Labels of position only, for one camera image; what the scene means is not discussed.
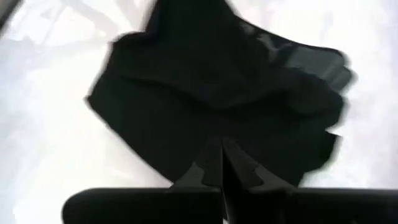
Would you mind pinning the black boxer briefs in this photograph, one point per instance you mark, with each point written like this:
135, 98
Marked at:
202, 87

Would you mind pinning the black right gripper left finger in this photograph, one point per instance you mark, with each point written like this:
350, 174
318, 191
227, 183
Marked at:
146, 207

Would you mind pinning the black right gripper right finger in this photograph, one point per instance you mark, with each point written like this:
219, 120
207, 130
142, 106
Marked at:
295, 208

